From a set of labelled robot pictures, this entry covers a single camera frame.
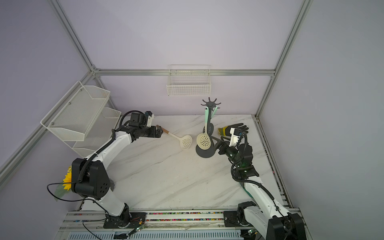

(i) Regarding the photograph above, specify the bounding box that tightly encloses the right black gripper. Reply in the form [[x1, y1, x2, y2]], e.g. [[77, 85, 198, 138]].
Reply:
[[211, 136, 242, 168]]

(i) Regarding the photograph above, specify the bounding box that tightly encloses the dark grey utensil rack stand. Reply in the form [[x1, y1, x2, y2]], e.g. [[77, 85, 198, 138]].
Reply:
[[196, 98, 221, 159]]

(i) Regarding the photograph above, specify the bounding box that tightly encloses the grey skimmer mint handle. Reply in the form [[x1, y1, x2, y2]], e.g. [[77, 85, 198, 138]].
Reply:
[[202, 105, 220, 136]]

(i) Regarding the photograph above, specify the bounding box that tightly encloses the cream skimmer mint handle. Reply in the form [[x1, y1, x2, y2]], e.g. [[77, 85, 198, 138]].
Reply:
[[197, 107, 211, 150]]

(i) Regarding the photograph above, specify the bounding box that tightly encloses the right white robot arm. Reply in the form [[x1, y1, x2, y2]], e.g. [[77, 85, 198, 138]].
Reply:
[[213, 134, 307, 240]]

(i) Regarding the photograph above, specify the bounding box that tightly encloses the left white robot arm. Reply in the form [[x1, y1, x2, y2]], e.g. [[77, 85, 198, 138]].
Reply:
[[71, 110, 163, 219]]

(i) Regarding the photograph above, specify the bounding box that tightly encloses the black yellow work glove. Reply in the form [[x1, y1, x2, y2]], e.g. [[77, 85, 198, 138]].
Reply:
[[217, 122, 250, 137]]

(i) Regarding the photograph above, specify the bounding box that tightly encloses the white mesh two-tier shelf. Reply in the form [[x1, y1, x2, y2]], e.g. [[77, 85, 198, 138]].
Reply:
[[41, 82, 121, 158]]

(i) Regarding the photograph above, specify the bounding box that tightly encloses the yellow artificial sunflower bouquet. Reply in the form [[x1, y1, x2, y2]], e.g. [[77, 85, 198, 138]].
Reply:
[[54, 167, 72, 198]]

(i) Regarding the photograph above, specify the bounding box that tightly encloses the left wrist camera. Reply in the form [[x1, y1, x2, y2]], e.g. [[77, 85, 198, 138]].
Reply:
[[130, 111, 154, 127]]

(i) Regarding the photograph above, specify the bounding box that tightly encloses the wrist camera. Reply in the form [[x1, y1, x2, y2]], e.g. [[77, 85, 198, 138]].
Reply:
[[130, 111, 154, 127], [229, 128, 243, 147]]

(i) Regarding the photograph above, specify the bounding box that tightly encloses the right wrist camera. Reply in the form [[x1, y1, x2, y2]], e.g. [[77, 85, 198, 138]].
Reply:
[[229, 128, 243, 147]]

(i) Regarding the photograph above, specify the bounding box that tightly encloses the white skimmer wooden handle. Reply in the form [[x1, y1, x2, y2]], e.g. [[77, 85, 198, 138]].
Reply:
[[161, 128, 193, 150]]

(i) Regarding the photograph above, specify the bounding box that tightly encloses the white wire wall basket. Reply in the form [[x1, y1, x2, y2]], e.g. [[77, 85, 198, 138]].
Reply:
[[167, 65, 212, 97]]

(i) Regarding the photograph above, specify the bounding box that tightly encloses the aluminium frame rail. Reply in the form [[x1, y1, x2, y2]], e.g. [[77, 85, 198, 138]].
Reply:
[[93, 69, 276, 77]]

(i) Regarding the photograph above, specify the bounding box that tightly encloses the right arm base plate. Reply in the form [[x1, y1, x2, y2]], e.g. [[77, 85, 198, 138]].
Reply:
[[223, 210, 253, 227]]

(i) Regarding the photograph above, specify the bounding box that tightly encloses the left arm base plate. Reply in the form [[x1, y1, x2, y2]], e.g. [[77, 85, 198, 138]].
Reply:
[[103, 212, 147, 229]]

